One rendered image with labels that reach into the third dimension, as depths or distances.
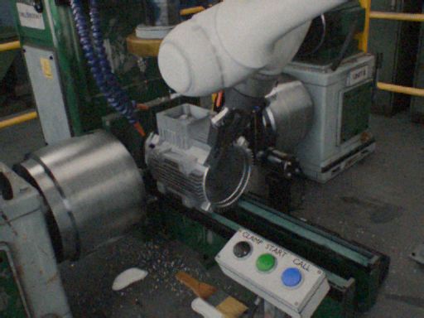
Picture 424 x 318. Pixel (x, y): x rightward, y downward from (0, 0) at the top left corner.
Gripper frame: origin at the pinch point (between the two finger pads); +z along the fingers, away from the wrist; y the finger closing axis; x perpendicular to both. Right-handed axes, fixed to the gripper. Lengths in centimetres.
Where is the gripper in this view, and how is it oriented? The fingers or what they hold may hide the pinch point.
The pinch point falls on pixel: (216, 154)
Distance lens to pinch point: 97.1
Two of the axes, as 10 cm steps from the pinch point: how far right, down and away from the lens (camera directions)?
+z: -2.9, 6.4, 7.1
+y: -7.3, 3.4, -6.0
